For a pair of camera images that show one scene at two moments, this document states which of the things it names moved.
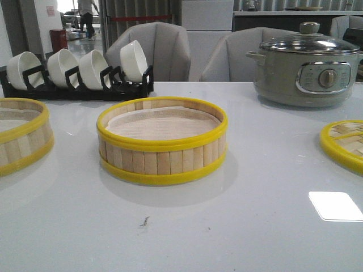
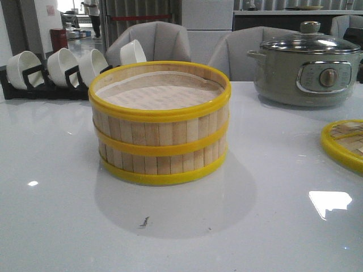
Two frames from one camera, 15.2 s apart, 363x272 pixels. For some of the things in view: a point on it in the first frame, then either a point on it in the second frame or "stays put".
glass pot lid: [309, 41] stays put
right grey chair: [228, 60] stays put
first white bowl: [19, 63] stays put
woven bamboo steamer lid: [343, 140] stays put
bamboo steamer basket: [22, 148] -> [161, 107]
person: [85, 8] -> [94, 12]
